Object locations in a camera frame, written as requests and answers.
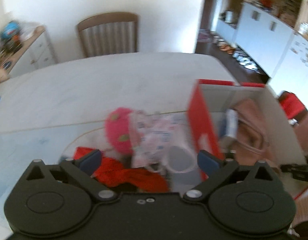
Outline red knotted cloth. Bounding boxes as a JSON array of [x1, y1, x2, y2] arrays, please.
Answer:
[[74, 147, 169, 193]]

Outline blue white small box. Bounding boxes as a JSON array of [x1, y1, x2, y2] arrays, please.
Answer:
[[224, 109, 239, 139]]

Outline red white cardboard box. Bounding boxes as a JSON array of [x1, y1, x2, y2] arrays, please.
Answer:
[[187, 80, 306, 172]]

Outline pink plush toy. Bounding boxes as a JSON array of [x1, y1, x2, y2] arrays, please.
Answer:
[[104, 107, 133, 155]]

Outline pink scarf on chair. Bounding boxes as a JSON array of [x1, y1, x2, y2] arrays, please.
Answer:
[[292, 115, 308, 230]]

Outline red cloth on chair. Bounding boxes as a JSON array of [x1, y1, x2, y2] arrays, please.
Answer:
[[278, 91, 308, 121]]

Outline row of shoes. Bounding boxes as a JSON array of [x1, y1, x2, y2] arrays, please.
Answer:
[[213, 36, 259, 72]]

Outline white drawer cabinet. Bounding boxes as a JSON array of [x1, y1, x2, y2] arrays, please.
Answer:
[[0, 25, 58, 83]]

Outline wooden chair far side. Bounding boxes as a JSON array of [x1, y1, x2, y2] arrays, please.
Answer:
[[76, 12, 139, 58]]

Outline blue globe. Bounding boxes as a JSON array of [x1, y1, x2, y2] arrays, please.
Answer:
[[0, 21, 20, 40]]

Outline white wall cabinets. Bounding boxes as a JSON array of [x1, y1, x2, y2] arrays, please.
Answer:
[[215, 0, 308, 105]]

